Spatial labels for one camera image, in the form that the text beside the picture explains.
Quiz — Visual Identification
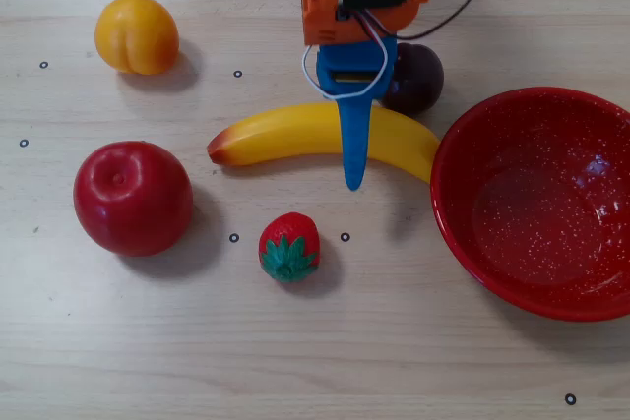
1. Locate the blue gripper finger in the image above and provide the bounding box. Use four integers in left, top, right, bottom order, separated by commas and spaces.
314, 34, 398, 192

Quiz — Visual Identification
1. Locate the yellow toy banana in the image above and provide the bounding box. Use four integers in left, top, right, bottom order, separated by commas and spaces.
206, 101, 442, 185

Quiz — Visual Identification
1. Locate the red speckled enamel bowl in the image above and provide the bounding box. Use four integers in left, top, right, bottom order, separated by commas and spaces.
430, 87, 630, 323

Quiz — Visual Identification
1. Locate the dark purple toy plum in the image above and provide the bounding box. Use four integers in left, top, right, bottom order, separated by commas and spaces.
378, 42, 446, 116

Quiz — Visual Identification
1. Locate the red toy strawberry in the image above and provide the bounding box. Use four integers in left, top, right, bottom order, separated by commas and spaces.
258, 211, 322, 284

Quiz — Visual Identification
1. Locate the red toy apple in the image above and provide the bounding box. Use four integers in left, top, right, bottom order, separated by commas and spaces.
72, 140, 195, 258

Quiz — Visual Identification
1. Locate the yellow orange toy peach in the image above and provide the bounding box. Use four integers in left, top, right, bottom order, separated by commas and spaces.
94, 0, 180, 76

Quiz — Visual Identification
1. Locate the red white black servo cable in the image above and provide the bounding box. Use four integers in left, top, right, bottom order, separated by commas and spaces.
301, 0, 478, 99

